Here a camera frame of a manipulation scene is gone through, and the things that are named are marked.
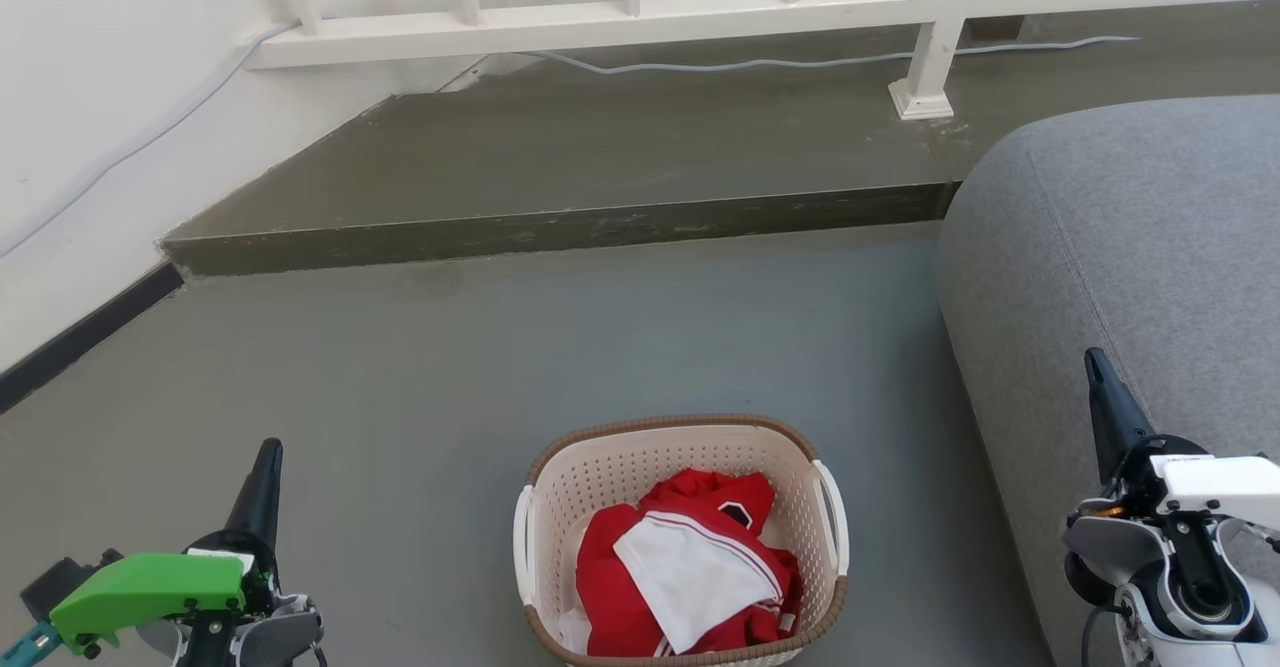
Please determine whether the red and white garment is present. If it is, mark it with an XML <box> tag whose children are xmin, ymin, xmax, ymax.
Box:
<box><xmin>575</xmin><ymin>469</ymin><xmax>803</xmax><ymax>658</ymax></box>

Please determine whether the grey fabric sofa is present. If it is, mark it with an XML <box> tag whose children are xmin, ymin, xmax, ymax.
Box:
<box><xmin>935</xmin><ymin>95</ymin><xmax>1280</xmax><ymax>667</ymax></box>

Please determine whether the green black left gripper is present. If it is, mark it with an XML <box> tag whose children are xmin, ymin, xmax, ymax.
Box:
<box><xmin>48</xmin><ymin>437</ymin><xmax>285</xmax><ymax>660</ymax></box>

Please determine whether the white railing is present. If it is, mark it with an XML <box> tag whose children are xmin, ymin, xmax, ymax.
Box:
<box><xmin>245</xmin><ymin>0</ymin><xmax>1280</xmax><ymax>122</ymax></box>

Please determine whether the cream laundry basket brown rim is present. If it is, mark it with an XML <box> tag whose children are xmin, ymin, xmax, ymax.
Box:
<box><xmin>513</xmin><ymin>414</ymin><xmax>850</xmax><ymax>667</ymax></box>

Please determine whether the raised concrete step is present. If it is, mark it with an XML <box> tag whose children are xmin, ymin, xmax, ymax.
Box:
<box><xmin>158</xmin><ymin>0</ymin><xmax>1280</xmax><ymax>278</ymax></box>

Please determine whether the white cloth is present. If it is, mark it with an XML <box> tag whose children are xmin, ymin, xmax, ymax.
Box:
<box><xmin>556</xmin><ymin>599</ymin><xmax>593</xmax><ymax>654</ymax></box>

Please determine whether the light grey cable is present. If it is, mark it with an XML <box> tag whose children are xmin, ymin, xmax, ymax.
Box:
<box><xmin>0</xmin><ymin>19</ymin><xmax>1142</xmax><ymax>261</ymax></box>

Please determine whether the black baseboard strip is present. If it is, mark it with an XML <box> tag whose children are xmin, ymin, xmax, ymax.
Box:
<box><xmin>0</xmin><ymin>261</ymin><xmax>187</xmax><ymax>415</ymax></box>

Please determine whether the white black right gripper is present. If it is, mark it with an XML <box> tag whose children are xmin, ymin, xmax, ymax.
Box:
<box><xmin>1084</xmin><ymin>347</ymin><xmax>1280</xmax><ymax>536</ymax></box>

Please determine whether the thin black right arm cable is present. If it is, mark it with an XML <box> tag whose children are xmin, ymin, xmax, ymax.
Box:
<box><xmin>1080</xmin><ymin>602</ymin><xmax>1126</xmax><ymax>667</ymax></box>

